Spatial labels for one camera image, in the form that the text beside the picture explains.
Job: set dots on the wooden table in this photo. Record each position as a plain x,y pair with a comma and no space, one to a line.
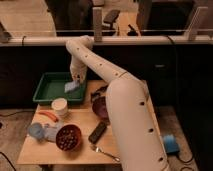
33,152

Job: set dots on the white horizontal rail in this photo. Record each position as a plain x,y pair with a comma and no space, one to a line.
108,40

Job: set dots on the black office chair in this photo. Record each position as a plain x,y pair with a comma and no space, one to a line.
111,17

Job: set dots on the white cup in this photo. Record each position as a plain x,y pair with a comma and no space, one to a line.
60,107

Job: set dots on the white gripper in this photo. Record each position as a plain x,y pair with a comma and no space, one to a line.
78,70

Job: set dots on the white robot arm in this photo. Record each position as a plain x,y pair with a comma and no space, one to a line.
139,143

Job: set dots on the green plastic tray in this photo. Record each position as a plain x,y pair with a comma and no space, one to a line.
52,86

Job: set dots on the silver fork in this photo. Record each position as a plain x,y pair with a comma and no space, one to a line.
99,150

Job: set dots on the orange carrot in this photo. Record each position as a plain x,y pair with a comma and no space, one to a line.
49,115

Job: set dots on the red bowl with beans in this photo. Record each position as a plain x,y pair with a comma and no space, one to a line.
69,137

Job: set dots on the blue sponge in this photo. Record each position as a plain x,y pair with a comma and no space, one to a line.
71,86

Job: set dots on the blue cylinder on floor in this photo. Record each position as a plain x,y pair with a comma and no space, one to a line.
170,144

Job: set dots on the purple bowl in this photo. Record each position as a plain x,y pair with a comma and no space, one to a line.
99,108

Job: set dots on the black rectangular block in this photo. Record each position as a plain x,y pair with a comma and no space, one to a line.
97,132

